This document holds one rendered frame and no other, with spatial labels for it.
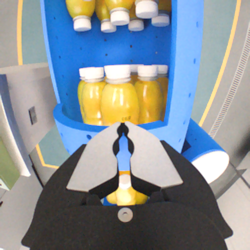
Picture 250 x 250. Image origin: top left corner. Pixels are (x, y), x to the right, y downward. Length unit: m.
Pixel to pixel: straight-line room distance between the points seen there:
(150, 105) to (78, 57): 0.23
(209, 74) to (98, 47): 1.51
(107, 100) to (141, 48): 0.23
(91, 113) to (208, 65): 1.58
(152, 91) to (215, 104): 1.75
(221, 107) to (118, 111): 1.93
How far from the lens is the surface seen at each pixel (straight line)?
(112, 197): 0.47
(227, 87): 2.00
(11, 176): 0.46
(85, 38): 0.37
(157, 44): 0.36
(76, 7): 0.31
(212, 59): 1.73
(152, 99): 0.22
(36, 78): 0.46
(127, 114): 0.18
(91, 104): 0.23
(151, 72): 0.22
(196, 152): 0.58
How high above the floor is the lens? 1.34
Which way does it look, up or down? 61 degrees down
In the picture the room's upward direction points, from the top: 176 degrees clockwise
